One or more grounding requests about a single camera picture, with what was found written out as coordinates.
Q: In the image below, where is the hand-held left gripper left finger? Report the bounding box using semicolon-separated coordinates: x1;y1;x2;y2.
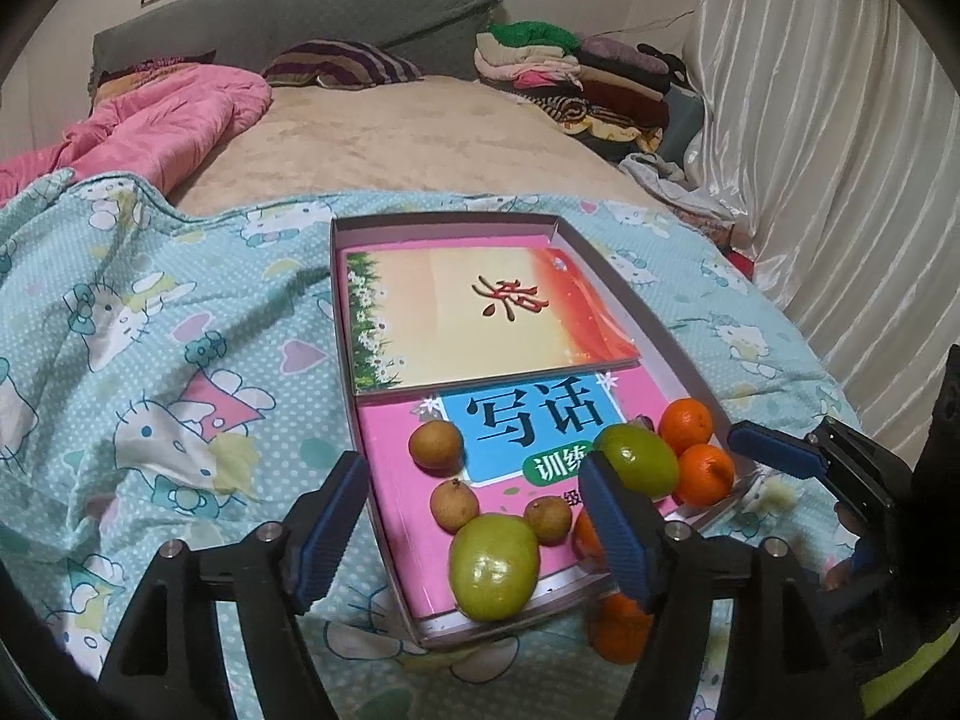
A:
97;450;370;720

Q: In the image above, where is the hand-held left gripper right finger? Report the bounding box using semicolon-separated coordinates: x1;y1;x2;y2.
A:
579;454;871;720

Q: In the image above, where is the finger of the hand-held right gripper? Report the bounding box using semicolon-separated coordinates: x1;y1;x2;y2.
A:
727;416;912;533
844;536;897;616

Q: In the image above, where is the brown longan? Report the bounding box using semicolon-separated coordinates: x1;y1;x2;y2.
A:
523;496;575;545
409;420;464;470
431;478;481;532

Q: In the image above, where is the small mandarin orange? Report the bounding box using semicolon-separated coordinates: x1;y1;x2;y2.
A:
675;444;736;507
658;397;713;447

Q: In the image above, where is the green jujube fruit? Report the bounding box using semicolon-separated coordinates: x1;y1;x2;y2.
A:
596;424;680;500
448;514;537;622

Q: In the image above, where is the large mandarin orange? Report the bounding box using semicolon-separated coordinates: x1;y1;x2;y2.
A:
587;591;655;665

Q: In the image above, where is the shallow grey cardboard box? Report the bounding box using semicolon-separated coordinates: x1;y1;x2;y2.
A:
330;212;762;650

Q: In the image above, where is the person's right forearm green sleeve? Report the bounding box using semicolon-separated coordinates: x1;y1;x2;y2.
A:
859;634;960;717

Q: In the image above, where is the pink workbook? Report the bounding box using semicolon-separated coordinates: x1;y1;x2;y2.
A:
356;369;676;620

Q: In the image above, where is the light blue cartoon printed blanket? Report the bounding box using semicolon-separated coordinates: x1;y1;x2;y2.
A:
0;169;863;720

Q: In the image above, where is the cream and orange book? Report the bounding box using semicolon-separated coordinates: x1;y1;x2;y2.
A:
345;244;640;396

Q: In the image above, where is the white satin curtain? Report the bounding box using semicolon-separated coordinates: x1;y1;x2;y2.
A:
675;0;960;421

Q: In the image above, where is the white crumpled cloth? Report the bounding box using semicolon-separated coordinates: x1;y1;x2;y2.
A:
619;152;740;222

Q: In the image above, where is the grey blue cushion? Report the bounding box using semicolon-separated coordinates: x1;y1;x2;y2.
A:
660;82;706;166

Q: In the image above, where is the stack of folded clothes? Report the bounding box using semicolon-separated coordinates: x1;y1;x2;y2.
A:
472;19;691;158

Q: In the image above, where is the beige bed sheet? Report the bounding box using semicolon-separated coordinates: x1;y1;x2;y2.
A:
169;71;676;222

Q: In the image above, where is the pink quilt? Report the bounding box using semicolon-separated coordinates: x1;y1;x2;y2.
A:
0;58;272;203

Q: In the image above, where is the striped pillow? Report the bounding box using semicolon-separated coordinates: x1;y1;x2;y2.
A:
262;40;425;89

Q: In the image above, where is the grey bed headboard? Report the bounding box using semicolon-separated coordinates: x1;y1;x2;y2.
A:
90;0;505;98

